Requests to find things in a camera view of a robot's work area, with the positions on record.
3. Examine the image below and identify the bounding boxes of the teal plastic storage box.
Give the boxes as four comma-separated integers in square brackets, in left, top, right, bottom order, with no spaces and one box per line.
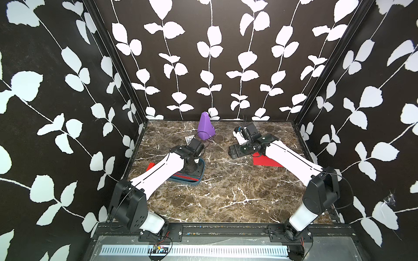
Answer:
[168,158,205,186]

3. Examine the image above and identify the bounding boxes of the white perforated cable tray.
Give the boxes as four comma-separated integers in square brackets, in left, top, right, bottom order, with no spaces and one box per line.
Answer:
[99,245,290,258]

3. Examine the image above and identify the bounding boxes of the purple pyramid metronome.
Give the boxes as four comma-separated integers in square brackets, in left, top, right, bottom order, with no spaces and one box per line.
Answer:
[197,112,216,140]

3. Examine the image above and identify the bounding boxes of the red envelope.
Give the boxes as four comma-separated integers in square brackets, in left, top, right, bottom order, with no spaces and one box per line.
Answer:
[252,153,283,167]
[172,174,199,182]

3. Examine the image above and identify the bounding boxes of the black aluminium front rail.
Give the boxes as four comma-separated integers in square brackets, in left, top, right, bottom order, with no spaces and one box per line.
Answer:
[93,223,356,245]

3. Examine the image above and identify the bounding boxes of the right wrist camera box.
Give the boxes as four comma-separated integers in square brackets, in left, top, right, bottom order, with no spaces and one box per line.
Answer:
[233,126,248,145]

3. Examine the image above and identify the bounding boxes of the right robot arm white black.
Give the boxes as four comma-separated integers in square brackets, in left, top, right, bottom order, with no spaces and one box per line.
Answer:
[228,123,340,236]

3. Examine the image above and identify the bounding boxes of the small red block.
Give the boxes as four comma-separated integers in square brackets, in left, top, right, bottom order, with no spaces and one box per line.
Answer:
[147,163,156,171]

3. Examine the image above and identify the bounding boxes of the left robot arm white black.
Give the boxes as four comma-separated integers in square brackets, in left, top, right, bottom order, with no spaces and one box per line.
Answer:
[109,138,205,234]

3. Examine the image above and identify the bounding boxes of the small green circuit board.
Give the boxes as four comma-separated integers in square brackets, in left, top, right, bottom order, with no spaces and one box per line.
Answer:
[149,245,170,255]

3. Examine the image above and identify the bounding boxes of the small white card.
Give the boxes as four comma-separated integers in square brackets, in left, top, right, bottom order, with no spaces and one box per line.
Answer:
[185,135,194,144]

